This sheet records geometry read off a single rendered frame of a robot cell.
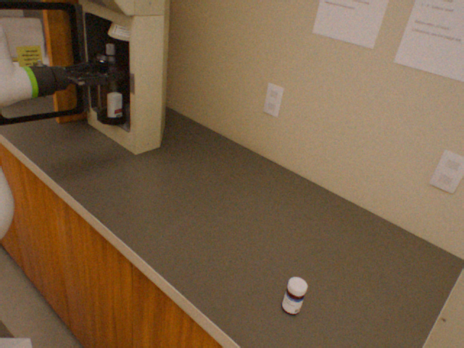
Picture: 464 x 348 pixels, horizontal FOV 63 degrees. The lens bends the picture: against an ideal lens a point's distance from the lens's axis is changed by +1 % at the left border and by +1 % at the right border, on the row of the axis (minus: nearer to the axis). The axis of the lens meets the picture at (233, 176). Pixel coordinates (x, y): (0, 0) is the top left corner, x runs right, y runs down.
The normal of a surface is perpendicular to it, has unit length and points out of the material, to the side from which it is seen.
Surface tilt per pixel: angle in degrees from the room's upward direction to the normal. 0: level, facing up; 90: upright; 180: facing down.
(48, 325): 0
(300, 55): 90
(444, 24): 90
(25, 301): 0
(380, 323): 0
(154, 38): 90
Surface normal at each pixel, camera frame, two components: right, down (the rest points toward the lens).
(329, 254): 0.11, -0.86
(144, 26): 0.74, 0.43
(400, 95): -0.66, 0.31
